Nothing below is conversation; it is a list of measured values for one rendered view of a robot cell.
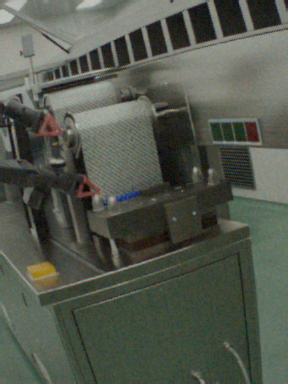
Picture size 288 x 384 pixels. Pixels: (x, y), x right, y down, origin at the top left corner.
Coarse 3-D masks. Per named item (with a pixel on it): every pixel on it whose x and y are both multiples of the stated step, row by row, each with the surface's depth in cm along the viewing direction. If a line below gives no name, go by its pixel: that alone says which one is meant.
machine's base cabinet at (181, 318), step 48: (240, 240) 159; (0, 288) 274; (144, 288) 147; (192, 288) 153; (240, 288) 161; (48, 336) 162; (96, 336) 142; (144, 336) 148; (192, 336) 155; (240, 336) 163
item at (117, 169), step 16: (112, 144) 167; (128, 144) 169; (144, 144) 171; (96, 160) 165; (112, 160) 168; (128, 160) 170; (144, 160) 172; (96, 176) 166; (112, 176) 168; (128, 176) 170; (144, 176) 172; (160, 176) 175; (112, 192) 168; (128, 192) 171
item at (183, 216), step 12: (168, 204) 153; (180, 204) 154; (192, 204) 155; (168, 216) 152; (180, 216) 154; (192, 216) 155; (168, 228) 154; (180, 228) 154; (192, 228) 156; (180, 240) 155
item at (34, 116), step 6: (24, 108) 158; (30, 108) 160; (24, 114) 158; (30, 114) 159; (36, 114) 160; (42, 114) 158; (18, 120) 158; (24, 120) 158; (30, 120) 159; (36, 120) 158; (30, 126) 160; (36, 126) 158
